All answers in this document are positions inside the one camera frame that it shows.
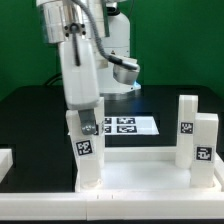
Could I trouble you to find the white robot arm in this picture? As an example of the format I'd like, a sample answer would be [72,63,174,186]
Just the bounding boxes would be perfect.
[36,0,140,135]

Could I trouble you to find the white front rail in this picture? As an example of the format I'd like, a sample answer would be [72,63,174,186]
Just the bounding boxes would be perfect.
[0,192,224,221]

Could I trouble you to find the white desk top tray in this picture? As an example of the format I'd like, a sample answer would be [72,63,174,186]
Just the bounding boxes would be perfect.
[75,147,222,192]

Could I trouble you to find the white left corner block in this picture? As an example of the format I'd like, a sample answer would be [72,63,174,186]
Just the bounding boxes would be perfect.
[0,149,13,183]

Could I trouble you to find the black cables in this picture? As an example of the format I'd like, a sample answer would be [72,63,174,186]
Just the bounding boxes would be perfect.
[44,73,64,88]

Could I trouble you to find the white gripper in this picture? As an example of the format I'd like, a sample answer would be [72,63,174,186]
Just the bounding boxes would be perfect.
[59,41,141,136]

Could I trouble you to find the white marker plate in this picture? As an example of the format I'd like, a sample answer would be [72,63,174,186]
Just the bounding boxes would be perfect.
[95,116,159,136]

